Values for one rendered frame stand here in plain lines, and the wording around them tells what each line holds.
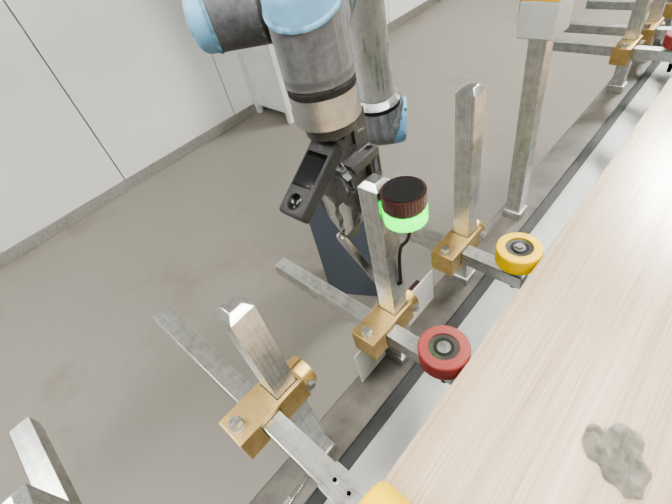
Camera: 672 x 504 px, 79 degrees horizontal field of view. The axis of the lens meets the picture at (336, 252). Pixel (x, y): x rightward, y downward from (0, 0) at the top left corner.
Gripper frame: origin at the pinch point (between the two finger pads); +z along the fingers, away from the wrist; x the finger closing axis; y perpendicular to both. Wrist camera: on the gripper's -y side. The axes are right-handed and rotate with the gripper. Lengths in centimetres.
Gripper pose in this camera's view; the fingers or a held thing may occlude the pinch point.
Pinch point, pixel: (346, 233)
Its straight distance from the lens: 68.4
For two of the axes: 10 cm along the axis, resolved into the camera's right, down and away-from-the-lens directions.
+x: -7.3, -3.8, 5.7
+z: 2.0, 6.8, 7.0
